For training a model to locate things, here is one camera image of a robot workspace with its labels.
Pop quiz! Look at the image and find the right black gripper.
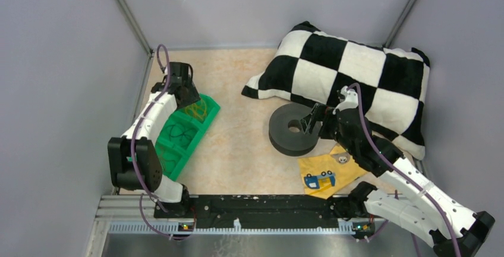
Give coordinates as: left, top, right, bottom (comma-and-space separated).
300, 102, 357, 155

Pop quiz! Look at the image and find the black cable spool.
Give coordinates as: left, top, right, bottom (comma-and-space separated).
269, 103, 319, 156

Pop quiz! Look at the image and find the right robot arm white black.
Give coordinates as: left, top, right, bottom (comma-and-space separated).
300, 104, 495, 256

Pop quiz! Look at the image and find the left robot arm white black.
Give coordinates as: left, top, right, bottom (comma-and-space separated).
107, 62, 200, 217

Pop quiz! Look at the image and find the green compartment tray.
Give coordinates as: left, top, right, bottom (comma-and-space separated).
155, 94, 221, 181

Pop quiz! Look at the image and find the yellow cloth with car print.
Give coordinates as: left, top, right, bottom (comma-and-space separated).
298, 144, 367, 199

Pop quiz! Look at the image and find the black white checkered pillow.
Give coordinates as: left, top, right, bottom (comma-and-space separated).
241, 21, 430, 160

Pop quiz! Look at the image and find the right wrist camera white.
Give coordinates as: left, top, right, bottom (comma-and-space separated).
333, 86, 360, 114

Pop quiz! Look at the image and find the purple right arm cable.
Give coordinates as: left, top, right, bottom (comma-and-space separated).
346, 82, 461, 257

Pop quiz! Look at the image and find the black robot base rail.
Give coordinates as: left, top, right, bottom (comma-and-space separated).
153, 194, 389, 231

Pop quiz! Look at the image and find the white slotted cable duct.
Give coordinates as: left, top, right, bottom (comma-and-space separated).
108, 219, 355, 235

